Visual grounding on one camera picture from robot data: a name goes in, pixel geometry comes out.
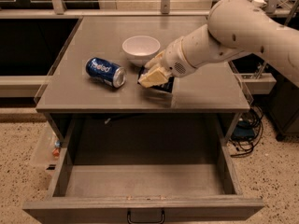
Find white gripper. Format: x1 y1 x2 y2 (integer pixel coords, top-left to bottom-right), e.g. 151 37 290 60
138 36 197 88

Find dark blue rxbar wrapper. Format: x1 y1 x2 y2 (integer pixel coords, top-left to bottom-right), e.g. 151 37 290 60
138 67 175 93

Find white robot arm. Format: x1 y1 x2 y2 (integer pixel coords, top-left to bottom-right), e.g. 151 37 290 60
138 0 299 88

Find grey counter cabinet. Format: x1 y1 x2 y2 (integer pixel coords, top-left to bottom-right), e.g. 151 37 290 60
36 16 249 137

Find grey open top drawer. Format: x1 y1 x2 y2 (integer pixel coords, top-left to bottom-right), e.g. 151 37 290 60
23 114 263 224

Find white ceramic bowl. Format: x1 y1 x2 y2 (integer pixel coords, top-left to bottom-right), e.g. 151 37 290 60
122 35 161 67

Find blue pepsi soda can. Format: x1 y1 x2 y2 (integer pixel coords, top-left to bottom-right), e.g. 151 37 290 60
85 57 126 88

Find small orange blue item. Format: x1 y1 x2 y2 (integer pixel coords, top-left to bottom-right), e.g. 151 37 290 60
52 140 61 158

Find clear plastic side bin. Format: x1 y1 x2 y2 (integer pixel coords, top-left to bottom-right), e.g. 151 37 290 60
30 123 59 172

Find black floor cables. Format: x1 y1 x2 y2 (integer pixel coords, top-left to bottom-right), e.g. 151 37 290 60
230 105 264 159

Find metal railing frame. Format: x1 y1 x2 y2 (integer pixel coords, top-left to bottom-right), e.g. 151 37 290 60
0 0 299 20

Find black drawer handle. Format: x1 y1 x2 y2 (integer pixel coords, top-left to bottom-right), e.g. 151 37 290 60
127 209 165 224

